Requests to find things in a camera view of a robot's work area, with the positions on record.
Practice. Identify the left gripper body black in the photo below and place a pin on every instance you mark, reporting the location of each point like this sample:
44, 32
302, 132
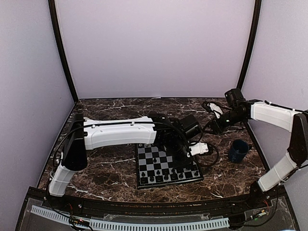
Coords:
176, 148

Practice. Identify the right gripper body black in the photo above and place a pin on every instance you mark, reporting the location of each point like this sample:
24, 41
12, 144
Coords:
234, 120

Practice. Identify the black queen piece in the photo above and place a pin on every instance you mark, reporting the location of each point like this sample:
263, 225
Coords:
173, 176

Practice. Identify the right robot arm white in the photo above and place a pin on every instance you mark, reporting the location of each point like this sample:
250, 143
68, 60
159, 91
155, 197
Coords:
281, 132

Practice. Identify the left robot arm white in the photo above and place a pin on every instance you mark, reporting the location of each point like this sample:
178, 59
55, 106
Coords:
87, 134

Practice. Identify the dark blue mug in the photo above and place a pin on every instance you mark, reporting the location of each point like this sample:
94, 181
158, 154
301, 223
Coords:
238, 151

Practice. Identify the black white chessboard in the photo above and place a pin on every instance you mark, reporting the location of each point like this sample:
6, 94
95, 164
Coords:
145, 153

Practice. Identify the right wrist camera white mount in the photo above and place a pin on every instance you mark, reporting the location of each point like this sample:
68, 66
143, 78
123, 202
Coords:
212, 108

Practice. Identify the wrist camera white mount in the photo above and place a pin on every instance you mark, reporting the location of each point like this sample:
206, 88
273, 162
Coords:
212, 108
199, 148

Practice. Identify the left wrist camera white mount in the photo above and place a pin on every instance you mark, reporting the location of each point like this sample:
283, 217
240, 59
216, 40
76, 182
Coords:
199, 148

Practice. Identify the right black frame post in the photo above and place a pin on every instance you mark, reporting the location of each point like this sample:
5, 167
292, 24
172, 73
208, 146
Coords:
250, 43

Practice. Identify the black frame post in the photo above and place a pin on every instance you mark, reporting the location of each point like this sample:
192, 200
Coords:
250, 43
60, 48

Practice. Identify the white slotted cable duct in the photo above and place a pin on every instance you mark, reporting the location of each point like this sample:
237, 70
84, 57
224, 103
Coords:
134, 223

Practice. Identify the left black frame post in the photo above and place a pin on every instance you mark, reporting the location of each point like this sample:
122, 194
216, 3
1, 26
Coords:
60, 48

